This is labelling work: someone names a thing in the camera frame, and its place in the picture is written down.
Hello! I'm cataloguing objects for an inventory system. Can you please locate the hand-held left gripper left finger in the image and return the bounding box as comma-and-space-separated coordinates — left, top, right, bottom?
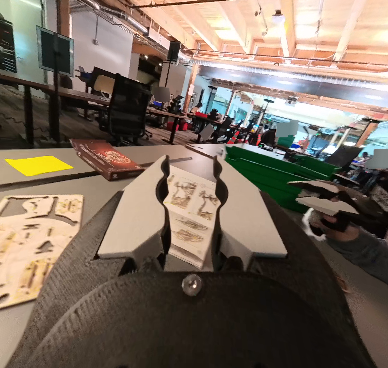
97, 154, 172, 267

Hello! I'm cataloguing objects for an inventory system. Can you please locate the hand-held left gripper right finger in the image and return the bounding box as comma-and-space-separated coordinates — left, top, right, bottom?
212, 155, 288, 269

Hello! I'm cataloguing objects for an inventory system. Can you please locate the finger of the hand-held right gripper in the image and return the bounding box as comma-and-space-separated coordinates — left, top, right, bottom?
295, 196, 360, 217
287, 179, 341, 197

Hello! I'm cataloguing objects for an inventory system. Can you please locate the white instruction booklet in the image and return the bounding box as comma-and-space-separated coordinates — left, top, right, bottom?
164, 163, 220, 268

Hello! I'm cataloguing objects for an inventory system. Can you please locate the person's right forearm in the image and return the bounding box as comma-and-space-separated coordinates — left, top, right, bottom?
326, 227, 388, 285

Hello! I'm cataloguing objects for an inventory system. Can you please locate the red-brown model kit box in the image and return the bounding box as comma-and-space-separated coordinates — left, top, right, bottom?
70, 138, 145, 181

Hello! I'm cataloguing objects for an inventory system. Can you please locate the wooden parts sheet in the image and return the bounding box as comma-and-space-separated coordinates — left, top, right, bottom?
0, 194, 84, 309

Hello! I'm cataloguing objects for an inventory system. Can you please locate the person's right hand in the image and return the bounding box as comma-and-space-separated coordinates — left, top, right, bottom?
312, 212, 360, 242

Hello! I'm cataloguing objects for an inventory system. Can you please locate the yellow sticky note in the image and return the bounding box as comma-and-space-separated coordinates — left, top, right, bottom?
4, 156, 74, 177

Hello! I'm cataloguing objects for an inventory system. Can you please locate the black office chair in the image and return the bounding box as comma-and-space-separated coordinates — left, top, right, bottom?
99, 73, 153, 147

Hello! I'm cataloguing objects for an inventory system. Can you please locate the long brown table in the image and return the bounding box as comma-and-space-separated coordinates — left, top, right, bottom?
0, 72, 111, 146

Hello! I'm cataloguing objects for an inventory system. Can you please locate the black loudspeaker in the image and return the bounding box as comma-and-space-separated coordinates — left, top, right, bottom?
167, 41, 182, 63

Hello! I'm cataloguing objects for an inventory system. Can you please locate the framed panel on stand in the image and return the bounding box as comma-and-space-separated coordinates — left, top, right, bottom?
36, 25, 75, 146

